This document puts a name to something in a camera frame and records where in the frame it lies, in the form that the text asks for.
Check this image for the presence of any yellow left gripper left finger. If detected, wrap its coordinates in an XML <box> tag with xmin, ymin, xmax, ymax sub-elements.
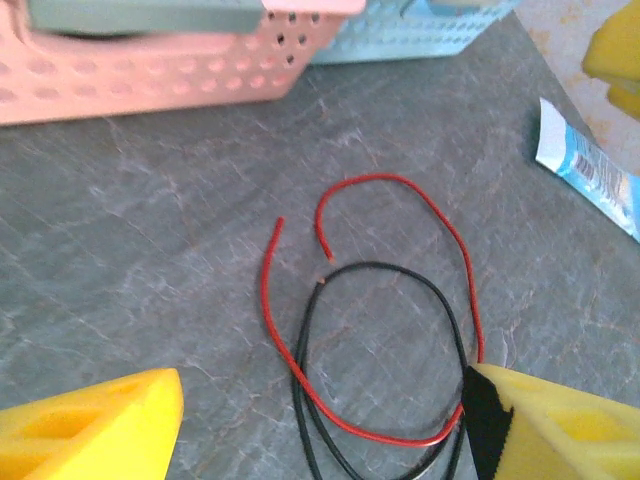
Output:
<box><xmin>0</xmin><ymin>367</ymin><xmax>185</xmax><ymax>480</ymax></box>

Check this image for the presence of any black cable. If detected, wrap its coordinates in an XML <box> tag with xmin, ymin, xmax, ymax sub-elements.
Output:
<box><xmin>292</xmin><ymin>260</ymin><xmax>471</xmax><ymax>480</ymax></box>

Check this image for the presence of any pink plastic basket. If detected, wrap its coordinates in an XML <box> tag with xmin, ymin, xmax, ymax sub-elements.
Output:
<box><xmin>0</xmin><ymin>0</ymin><xmax>369</xmax><ymax>126</ymax></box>

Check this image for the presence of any blue plastic basket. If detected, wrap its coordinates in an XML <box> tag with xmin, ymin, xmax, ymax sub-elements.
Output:
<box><xmin>309</xmin><ymin>0</ymin><xmax>521</xmax><ymax>65</ymax></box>

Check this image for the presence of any blue white tube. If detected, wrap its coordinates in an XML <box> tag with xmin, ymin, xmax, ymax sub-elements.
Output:
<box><xmin>534</xmin><ymin>97</ymin><xmax>640</xmax><ymax>244</ymax></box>

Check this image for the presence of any red cable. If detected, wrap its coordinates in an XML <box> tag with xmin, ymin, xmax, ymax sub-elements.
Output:
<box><xmin>259</xmin><ymin>172</ymin><xmax>486</xmax><ymax>449</ymax></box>

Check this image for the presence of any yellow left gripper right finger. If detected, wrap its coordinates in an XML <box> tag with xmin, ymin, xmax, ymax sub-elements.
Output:
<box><xmin>460</xmin><ymin>363</ymin><xmax>640</xmax><ymax>480</ymax></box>

